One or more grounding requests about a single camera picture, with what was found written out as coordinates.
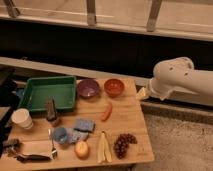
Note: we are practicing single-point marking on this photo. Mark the red bowl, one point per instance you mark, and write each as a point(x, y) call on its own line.
point(114, 87)

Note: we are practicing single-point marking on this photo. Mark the brown brush block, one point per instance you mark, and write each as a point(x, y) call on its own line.
point(52, 115)

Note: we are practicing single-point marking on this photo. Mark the purple bowl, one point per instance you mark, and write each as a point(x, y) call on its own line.
point(88, 88)

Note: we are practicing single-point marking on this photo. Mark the peach apple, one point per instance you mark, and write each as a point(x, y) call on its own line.
point(81, 149)

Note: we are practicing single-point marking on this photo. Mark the bunch of dark grapes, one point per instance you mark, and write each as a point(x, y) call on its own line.
point(122, 143)

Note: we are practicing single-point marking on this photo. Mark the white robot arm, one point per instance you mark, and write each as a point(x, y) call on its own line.
point(177, 72)

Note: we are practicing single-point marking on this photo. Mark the white paper cup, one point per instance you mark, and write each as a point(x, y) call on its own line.
point(22, 118)

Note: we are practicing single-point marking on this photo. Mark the small blue cup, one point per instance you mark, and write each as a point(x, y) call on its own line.
point(60, 135)

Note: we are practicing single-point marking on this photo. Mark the blue grey cloth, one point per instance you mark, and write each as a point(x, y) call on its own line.
point(75, 135)

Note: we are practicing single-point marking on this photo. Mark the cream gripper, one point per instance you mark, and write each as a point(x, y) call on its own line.
point(142, 94)

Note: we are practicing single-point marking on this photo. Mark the green plastic tray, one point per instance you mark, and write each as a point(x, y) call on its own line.
point(62, 89)

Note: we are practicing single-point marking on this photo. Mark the black handled tool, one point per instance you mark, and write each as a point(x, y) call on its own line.
point(32, 158)

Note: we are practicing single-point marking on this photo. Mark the yellow banana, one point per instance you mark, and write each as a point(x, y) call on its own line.
point(104, 153)

